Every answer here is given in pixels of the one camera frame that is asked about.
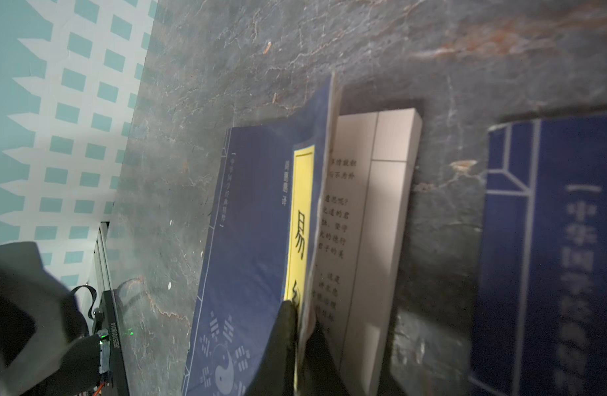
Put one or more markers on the dark blue book right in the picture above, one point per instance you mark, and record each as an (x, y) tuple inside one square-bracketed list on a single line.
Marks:
[(540, 324)]

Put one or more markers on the dark blue yin-yang book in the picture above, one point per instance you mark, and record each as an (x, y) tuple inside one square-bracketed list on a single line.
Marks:
[(310, 208)]

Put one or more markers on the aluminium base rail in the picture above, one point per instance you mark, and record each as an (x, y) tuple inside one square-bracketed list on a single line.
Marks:
[(105, 322)]

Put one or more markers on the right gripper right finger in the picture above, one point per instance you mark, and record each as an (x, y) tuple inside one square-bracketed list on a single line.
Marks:
[(320, 375)]

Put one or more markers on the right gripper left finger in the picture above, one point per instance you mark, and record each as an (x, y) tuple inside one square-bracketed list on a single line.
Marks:
[(275, 375)]

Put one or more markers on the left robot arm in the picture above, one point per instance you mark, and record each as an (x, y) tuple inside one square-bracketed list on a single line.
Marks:
[(45, 347)]

